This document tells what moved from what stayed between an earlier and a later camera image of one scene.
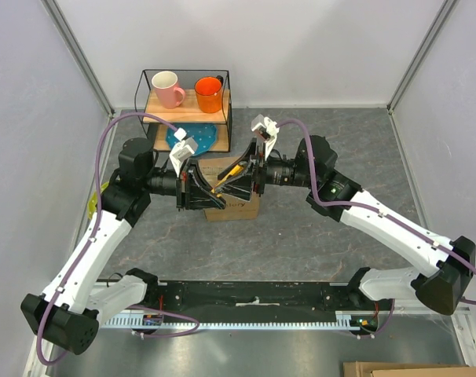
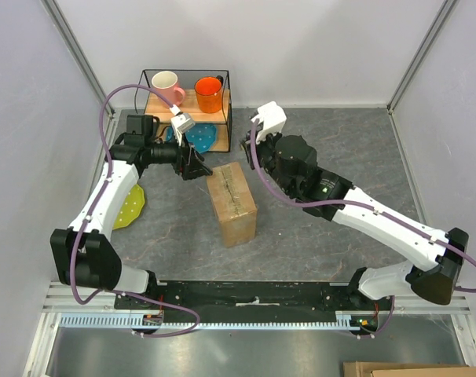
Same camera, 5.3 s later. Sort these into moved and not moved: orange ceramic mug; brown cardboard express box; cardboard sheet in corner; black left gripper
Moved: black left gripper; brown cardboard express box
Not moved: cardboard sheet in corner; orange ceramic mug
